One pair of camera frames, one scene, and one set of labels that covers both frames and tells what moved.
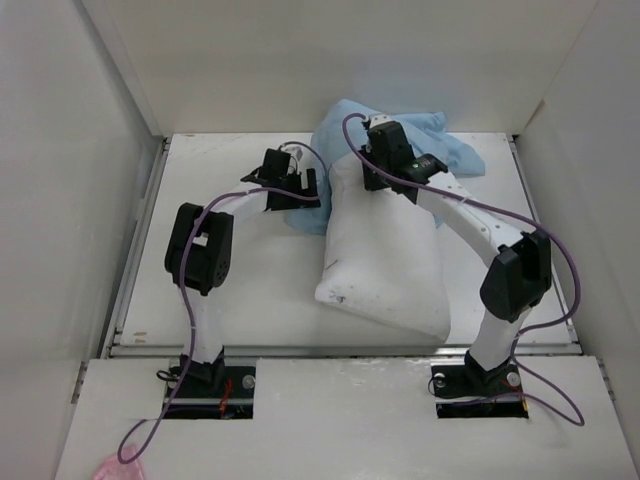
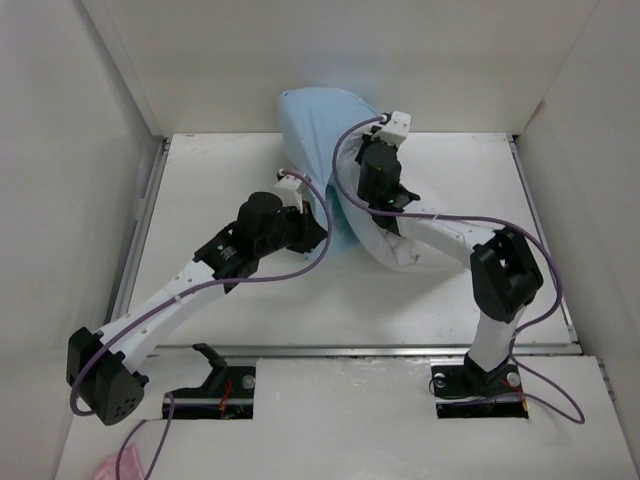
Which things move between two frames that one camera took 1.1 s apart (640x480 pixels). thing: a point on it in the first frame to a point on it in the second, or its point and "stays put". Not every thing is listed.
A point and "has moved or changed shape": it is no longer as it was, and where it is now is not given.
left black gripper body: [292, 184] to [293, 232]
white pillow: [383, 255] has moved or changed shape
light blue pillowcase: [346, 128] to [316, 120]
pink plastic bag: [113, 469] stays put
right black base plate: [468, 382] stays put
